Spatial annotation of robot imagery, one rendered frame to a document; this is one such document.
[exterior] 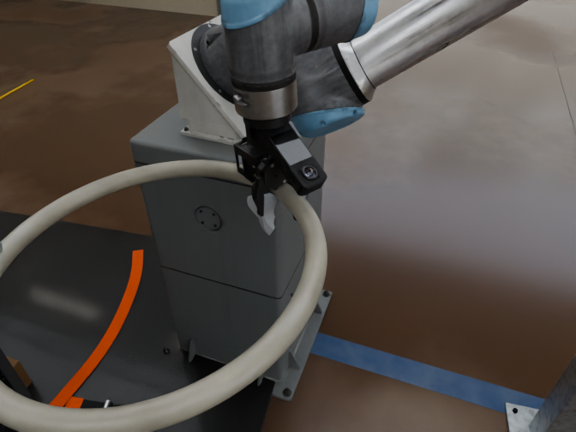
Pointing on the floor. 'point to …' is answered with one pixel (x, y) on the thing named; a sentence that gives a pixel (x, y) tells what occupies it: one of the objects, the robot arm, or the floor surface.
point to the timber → (20, 371)
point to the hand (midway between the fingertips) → (285, 223)
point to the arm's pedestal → (225, 254)
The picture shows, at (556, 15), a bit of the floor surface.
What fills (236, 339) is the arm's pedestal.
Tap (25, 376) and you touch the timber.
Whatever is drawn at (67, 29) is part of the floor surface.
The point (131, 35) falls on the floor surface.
